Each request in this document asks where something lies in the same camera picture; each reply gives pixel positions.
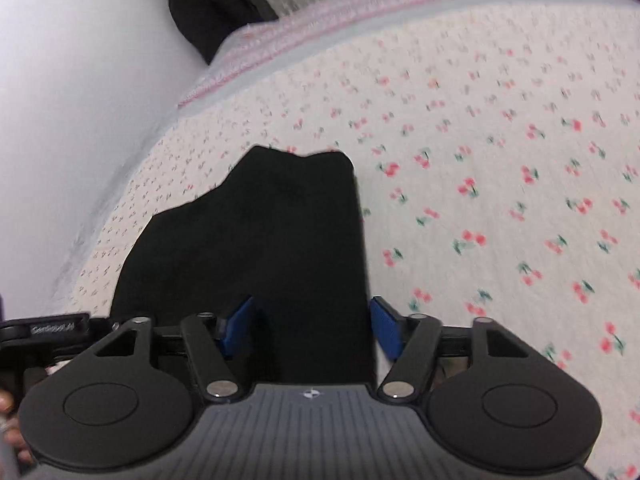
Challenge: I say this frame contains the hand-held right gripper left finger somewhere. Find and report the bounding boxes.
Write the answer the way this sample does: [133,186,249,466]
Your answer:
[94,294,257,404]

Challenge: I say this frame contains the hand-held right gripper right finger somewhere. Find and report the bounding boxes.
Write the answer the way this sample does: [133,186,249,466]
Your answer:
[367,296,529,404]

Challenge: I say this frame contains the black pants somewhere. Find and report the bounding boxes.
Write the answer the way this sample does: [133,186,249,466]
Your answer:
[110,145,377,386]

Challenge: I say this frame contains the person's left hand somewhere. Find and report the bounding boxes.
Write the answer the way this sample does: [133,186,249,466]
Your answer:
[0,390,34,464]

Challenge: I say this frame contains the cherry print bedsheet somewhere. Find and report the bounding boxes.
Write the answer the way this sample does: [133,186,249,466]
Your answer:
[65,0,640,480]

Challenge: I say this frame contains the dark cloth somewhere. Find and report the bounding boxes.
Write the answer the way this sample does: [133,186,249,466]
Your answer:
[167,0,279,66]

